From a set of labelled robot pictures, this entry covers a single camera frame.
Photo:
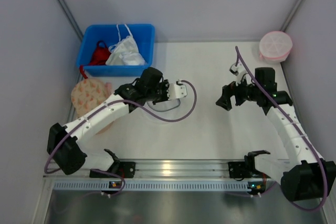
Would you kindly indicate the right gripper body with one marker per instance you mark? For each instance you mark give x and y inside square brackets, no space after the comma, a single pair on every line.
[235,93]

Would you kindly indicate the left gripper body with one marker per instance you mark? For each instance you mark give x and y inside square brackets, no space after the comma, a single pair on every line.
[163,93]

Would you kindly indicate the red bra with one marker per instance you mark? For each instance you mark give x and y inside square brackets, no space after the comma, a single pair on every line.
[92,58]

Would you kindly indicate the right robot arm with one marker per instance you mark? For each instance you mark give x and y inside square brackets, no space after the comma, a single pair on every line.
[307,175]

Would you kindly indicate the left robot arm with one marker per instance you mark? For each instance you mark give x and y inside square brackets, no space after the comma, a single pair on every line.
[67,145]

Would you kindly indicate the pink trimmed mesh laundry bag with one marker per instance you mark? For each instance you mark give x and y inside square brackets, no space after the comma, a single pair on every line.
[275,47]

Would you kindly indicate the white bra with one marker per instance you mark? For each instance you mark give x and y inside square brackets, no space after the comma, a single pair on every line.
[125,51]

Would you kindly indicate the floral patterned bra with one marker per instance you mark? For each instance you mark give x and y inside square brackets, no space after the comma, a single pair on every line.
[88,94]

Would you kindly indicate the blue plastic bin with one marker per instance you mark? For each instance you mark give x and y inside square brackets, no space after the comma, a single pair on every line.
[144,35]

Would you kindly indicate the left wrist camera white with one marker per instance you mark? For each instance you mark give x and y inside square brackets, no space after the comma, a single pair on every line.
[176,90]

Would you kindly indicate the aluminium mounting rail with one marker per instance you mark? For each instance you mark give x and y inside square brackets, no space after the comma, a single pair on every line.
[208,169]

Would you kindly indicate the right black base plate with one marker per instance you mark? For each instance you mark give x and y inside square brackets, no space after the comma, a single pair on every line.
[237,170]

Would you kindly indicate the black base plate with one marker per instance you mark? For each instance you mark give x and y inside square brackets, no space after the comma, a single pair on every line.
[122,169]
[237,170]

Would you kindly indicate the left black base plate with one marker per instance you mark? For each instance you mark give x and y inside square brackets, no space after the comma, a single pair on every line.
[122,169]

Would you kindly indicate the slotted cable duct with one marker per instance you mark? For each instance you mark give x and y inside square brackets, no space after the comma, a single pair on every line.
[145,185]

